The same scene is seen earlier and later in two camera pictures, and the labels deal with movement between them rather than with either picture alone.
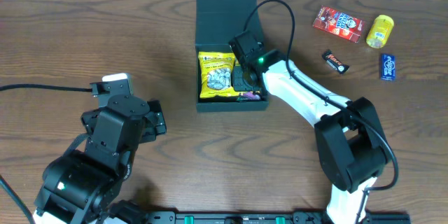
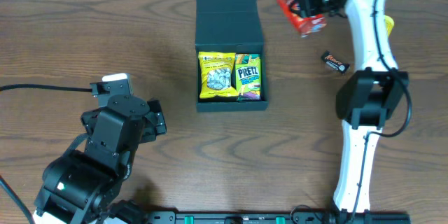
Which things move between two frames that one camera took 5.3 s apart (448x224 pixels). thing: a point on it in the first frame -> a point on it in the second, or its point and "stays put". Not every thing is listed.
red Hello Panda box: (339, 24) -> (304, 26)
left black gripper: (158, 118) stays put
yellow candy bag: (216, 69) stays put
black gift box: (219, 16) stays put
